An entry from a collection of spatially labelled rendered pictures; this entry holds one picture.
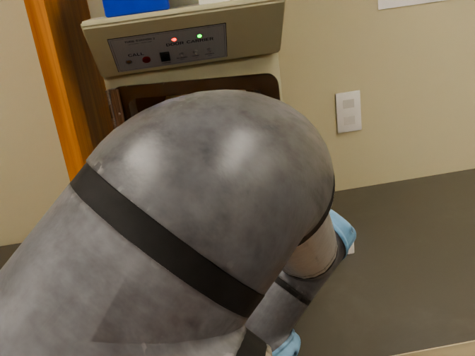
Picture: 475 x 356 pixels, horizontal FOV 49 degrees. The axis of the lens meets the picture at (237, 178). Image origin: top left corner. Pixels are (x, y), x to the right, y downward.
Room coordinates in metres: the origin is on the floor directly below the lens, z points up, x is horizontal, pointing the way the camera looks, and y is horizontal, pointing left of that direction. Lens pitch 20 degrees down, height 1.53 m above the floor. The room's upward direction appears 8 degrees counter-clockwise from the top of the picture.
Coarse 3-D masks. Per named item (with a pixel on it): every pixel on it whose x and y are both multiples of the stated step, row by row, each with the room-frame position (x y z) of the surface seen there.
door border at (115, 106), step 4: (112, 92) 0.94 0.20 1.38; (116, 92) 0.93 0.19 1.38; (112, 96) 0.94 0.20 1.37; (116, 96) 0.93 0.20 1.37; (112, 100) 0.94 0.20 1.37; (116, 100) 0.93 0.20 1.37; (120, 100) 0.93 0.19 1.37; (112, 104) 0.94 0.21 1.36; (116, 104) 0.94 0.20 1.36; (120, 104) 0.93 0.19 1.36; (112, 108) 0.94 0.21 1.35; (116, 108) 0.94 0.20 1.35; (120, 108) 0.93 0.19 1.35; (112, 112) 0.94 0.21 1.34; (116, 112) 0.94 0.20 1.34; (120, 112) 0.93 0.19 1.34; (112, 116) 0.93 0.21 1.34; (116, 116) 0.94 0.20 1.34; (120, 116) 0.93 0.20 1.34; (116, 120) 0.94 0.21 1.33; (120, 120) 0.93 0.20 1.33; (124, 120) 0.93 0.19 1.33; (120, 124) 0.94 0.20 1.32
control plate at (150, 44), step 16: (160, 32) 0.87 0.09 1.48; (176, 32) 0.87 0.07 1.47; (192, 32) 0.88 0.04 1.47; (208, 32) 0.88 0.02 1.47; (224, 32) 0.89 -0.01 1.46; (112, 48) 0.87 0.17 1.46; (128, 48) 0.88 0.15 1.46; (144, 48) 0.89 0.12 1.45; (160, 48) 0.89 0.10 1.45; (176, 48) 0.90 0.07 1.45; (192, 48) 0.90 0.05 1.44; (224, 48) 0.92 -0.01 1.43; (128, 64) 0.91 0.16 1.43; (144, 64) 0.91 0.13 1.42; (160, 64) 0.92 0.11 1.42
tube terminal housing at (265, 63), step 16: (96, 0) 0.95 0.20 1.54; (176, 0) 0.96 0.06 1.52; (192, 0) 0.96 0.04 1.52; (96, 16) 0.95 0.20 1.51; (208, 64) 0.96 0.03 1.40; (224, 64) 0.97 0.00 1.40; (240, 64) 0.97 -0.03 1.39; (256, 64) 0.97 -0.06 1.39; (272, 64) 0.97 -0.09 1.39; (112, 80) 0.95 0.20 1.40; (128, 80) 0.95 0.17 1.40; (144, 80) 0.95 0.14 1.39; (160, 80) 0.96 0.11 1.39; (176, 80) 0.96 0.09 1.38
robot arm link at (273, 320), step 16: (272, 288) 0.52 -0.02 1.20; (272, 304) 0.51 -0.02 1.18; (288, 304) 0.51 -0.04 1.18; (304, 304) 0.52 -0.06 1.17; (256, 320) 0.51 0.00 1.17; (272, 320) 0.51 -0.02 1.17; (288, 320) 0.51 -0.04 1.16; (272, 336) 0.50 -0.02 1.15; (288, 336) 0.51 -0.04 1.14; (272, 352) 0.49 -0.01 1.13; (288, 352) 0.49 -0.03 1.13
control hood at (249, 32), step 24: (240, 0) 0.86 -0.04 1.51; (264, 0) 0.86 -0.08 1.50; (96, 24) 0.84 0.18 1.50; (120, 24) 0.84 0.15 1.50; (144, 24) 0.85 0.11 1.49; (168, 24) 0.86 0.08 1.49; (192, 24) 0.86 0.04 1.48; (240, 24) 0.88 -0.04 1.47; (264, 24) 0.89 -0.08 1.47; (96, 48) 0.87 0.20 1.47; (240, 48) 0.92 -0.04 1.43; (264, 48) 0.93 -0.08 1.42; (120, 72) 0.92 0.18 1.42
